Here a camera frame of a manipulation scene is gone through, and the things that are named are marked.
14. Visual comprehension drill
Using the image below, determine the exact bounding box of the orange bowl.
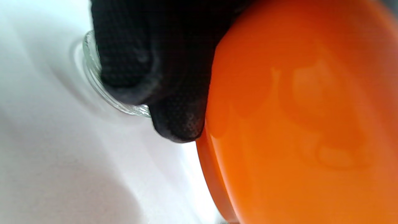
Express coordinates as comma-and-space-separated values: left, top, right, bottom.
196, 0, 398, 224

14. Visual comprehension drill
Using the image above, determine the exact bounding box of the person's left hand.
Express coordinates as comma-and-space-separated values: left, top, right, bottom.
90, 0, 249, 143

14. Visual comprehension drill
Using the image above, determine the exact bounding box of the glass jar lid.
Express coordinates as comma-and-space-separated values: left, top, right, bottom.
82, 30, 152, 118

